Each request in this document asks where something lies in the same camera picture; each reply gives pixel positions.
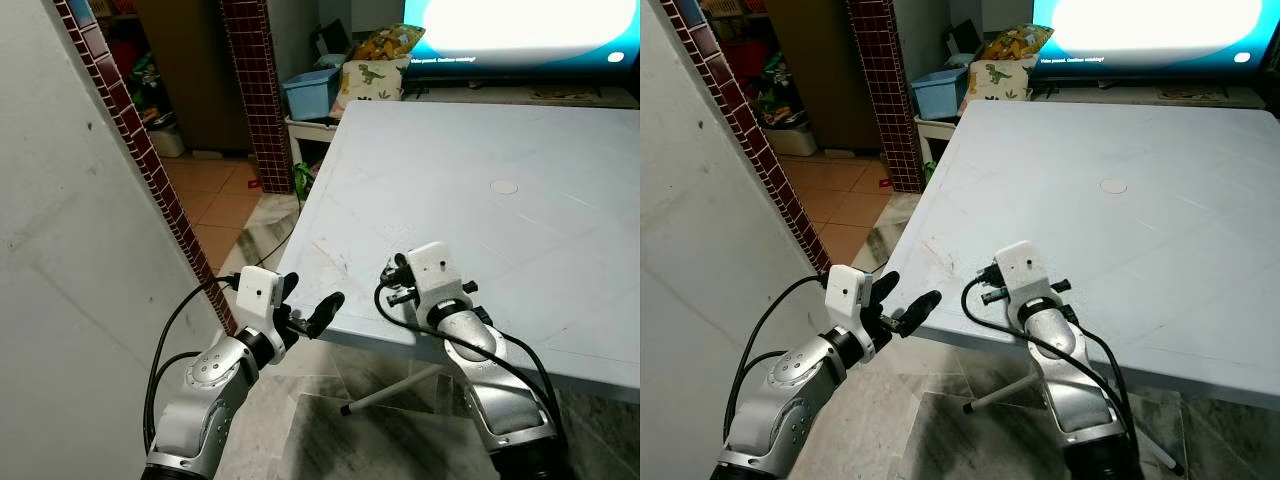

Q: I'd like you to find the grey metal table leg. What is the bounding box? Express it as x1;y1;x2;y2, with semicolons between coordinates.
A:
340;365;441;416
1130;410;1186;476
962;372;1041;413

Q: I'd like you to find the white plastic table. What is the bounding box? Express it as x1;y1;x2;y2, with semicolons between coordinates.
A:
275;100;641;403
885;100;1280;411

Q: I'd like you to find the small white side table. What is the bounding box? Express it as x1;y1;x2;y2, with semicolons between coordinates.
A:
285;115;341;169
915;115;961;166

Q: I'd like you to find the blue plastic bin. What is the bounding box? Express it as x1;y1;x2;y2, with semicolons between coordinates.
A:
910;68;971;121
281;68;346;122

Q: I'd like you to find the white dinosaur print pillow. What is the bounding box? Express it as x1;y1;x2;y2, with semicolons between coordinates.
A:
958;60;1036;116
333;60;411;119

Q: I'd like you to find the dark red tiled pillar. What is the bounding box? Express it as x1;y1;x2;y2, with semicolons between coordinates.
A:
220;0;297;194
847;0;926;194

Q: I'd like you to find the yellow patterned cushion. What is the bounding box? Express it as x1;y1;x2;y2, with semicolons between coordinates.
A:
975;25;1053;63
350;25;426;66

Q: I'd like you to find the brown wooden door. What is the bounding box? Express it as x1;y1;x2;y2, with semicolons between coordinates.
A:
135;0;236;153
765;0;863;153

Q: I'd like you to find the red plastic crate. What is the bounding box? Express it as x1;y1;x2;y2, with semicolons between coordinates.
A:
105;35;151;81
720;40;771;86

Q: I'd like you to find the flat screen television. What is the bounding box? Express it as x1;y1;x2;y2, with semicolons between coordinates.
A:
403;0;641;79
1030;0;1280;79

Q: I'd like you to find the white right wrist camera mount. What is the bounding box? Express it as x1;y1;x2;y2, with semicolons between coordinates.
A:
403;241;471;326
993;240;1061;326

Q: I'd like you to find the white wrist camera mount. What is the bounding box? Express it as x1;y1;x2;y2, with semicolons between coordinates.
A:
403;241;471;326
826;264;886;346
993;240;1061;326
236;265;301;346

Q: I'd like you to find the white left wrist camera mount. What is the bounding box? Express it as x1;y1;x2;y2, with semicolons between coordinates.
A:
236;265;301;346
826;264;886;346

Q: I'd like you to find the short black left arm cable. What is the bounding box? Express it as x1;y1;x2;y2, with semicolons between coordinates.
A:
150;350;201;441
732;348;786;421

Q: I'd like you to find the short black arm cable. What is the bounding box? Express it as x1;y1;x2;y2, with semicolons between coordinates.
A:
150;350;201;441
732;348;786;421
1070;318;1141;441
480;318;561;431

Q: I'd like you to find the short black right arm cable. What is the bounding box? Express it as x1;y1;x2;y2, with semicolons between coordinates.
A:
1070;318;1141;441
480;318;561;431

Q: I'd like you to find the dark red tiled wall edge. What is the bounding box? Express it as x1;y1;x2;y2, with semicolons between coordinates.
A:
52;0;239;336
672;0;831;276

